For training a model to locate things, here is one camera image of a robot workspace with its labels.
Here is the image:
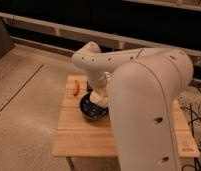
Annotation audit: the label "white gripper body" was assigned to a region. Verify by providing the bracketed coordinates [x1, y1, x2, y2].
[88, 74, 110, 96]

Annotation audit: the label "orange carrot toy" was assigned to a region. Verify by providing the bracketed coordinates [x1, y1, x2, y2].
[73, 80, 79, 96]

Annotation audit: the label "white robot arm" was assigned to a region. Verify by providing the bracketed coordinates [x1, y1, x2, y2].
[72, 42, 193, 171]

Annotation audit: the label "cream ceramic cup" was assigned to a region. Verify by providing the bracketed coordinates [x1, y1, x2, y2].
[90, 92, 106, 107]

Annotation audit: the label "small wooden table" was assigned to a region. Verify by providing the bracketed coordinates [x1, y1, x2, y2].
[52, 75, 200, 158]

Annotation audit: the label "black floor cables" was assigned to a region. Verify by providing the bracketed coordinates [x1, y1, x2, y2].
[180, 81, 201, 171]

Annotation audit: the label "metal table leg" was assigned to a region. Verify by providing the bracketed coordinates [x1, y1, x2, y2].
[66, 157, 75, 171]

